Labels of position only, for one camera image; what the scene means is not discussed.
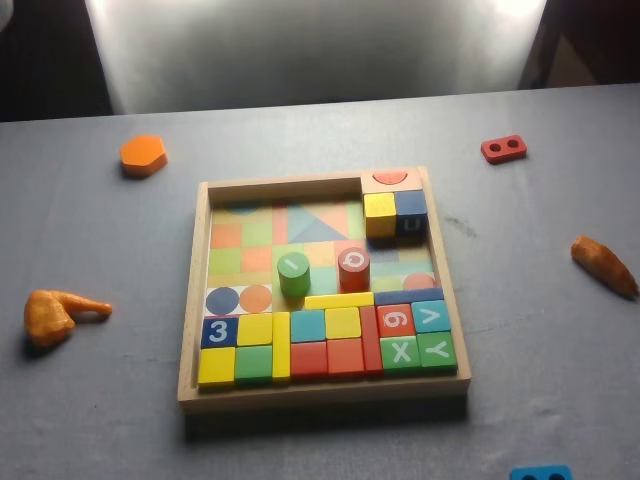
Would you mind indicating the teal cube with letter V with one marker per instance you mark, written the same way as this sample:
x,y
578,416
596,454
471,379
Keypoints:
x,y
432,316

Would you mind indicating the yellow wooden cube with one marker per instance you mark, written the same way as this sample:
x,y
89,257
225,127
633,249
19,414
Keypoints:
x,y
380,215
255,329
217,365
343,323

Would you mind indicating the orange hexagon block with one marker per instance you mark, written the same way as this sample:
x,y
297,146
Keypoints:
x,y
142,155

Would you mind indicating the wooden puzzle tray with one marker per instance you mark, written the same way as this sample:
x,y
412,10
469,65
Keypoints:
x,y
320,396

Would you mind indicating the red wooden cylinder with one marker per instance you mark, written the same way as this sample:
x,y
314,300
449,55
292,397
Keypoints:
x,y
354,277

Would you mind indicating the blue cube with digit 3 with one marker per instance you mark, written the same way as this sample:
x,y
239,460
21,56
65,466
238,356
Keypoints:
x,y
219,331

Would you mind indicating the toy fried orange piece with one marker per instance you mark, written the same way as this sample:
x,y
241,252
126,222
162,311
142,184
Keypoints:
x,y
600,262

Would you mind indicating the grey table cloth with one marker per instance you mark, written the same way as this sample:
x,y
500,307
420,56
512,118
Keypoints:
x,y
75,240

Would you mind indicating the white backdrop sheet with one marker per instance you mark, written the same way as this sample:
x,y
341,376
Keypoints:
x,y
320,50

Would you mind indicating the blue two-hole block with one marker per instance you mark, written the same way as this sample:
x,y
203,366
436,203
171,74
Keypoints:
x,y
540,473

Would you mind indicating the red wooden cube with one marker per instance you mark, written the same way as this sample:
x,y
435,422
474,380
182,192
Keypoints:
x,y
309,359
345,356

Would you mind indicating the red two-hole block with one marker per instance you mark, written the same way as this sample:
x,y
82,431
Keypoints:
x,y
504,155

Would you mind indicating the blue wooden bar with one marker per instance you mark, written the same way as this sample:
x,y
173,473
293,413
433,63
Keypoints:
x,y
410,296

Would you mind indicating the green wooden cylinder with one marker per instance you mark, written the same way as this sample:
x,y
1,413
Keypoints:
x,y
294,280

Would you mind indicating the teal wooden cube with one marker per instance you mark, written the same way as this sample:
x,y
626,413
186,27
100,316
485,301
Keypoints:
x,y
308,326

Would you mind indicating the blue cube with letter U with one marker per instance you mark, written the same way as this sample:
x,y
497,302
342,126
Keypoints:
x,y
411,210

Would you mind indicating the yellow wooden bar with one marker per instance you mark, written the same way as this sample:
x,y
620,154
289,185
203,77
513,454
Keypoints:
x,y
281,345
340,301

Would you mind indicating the red cube with white digit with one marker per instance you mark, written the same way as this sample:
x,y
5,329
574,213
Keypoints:
x,y
396,320

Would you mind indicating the green wooden cube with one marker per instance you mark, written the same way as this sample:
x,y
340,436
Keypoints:
x,y
254,362

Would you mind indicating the red wooden bar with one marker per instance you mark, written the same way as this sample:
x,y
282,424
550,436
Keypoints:
x,y
371,340

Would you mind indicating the toy fried chicken drumstick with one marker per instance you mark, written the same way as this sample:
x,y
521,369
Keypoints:
x,y
47,320

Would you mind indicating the green cube with letter X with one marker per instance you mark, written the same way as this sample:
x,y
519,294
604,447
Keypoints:
x,y
400,352

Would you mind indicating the green cube with letter Y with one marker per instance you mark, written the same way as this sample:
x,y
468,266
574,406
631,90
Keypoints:
x,y
437,349

